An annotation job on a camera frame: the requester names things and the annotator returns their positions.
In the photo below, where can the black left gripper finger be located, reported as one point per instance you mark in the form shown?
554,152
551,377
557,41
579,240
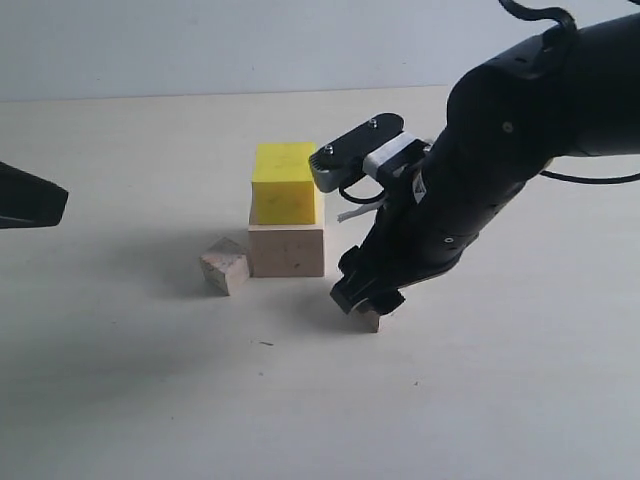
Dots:
28,201

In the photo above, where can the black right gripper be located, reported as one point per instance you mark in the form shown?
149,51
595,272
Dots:
432,213

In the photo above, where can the medium wooden cube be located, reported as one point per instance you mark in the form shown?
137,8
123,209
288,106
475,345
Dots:
368,320

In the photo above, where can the large wooden cube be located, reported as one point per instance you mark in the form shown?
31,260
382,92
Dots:
287,251

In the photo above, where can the yellow cube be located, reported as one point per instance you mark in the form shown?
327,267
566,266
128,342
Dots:
283,188

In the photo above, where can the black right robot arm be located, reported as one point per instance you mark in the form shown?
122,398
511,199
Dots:
560,93

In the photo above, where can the small wooden cube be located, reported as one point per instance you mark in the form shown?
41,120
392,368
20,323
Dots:
225,265

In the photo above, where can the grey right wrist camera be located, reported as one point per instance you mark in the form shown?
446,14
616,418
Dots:
379,148

